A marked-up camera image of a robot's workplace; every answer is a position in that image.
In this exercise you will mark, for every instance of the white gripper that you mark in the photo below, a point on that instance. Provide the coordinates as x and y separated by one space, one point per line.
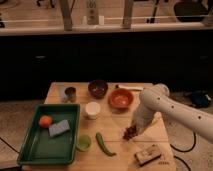
142 118

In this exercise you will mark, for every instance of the dark grape bunch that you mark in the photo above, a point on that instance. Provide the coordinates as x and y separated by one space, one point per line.
130 132

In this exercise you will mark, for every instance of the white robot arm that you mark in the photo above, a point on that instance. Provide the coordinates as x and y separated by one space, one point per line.
156 98

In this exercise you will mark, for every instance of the orange bowl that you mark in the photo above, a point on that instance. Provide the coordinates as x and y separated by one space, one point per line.
120 98

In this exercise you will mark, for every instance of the wooden block brush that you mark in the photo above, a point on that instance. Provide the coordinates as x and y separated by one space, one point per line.
147 155

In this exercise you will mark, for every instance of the green chili pepper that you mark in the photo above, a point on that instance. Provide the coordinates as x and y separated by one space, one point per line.
102 145

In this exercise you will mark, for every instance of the white cup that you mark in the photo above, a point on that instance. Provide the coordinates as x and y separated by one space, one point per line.
92 110

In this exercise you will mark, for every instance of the dark purple bowl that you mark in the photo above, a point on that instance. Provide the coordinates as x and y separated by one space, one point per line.
98 88

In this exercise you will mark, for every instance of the dark bag on floor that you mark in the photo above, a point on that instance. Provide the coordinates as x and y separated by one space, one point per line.
199 99

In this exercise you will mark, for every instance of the small green cup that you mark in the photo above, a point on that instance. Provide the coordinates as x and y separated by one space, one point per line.
83 143

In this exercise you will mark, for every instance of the metal can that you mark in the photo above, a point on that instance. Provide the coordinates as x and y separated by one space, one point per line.
70 93

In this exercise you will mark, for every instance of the blue sponge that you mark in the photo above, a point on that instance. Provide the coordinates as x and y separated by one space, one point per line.
59 128

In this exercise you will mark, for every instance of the orange fruit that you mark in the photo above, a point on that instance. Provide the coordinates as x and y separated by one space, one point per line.
45 121

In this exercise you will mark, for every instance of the white handled utensil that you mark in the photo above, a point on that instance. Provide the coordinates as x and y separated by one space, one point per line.
135 88

